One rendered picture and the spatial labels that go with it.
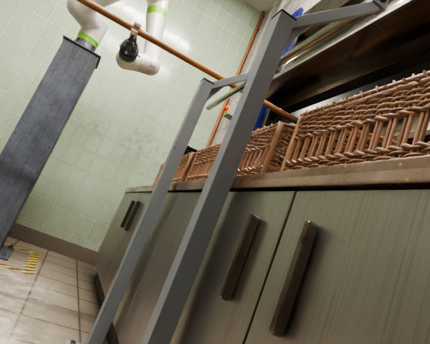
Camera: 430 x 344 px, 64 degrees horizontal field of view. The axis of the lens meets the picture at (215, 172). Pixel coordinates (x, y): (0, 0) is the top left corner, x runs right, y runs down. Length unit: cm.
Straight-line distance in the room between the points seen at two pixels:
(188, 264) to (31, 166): 151
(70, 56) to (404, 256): 201
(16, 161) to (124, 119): 101
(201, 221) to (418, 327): 42
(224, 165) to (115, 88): 223
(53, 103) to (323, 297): 187
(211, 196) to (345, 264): 33
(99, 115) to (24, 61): 61
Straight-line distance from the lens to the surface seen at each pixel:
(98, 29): 230
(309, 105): 201
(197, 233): 65
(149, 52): 200
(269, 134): 79
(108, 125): 277
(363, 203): 41
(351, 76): 172
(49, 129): 208
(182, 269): 66
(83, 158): 273
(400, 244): 36
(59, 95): 211
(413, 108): 51
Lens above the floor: 42
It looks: 12 degrees up
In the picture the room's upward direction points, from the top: 22 degrees clockwise
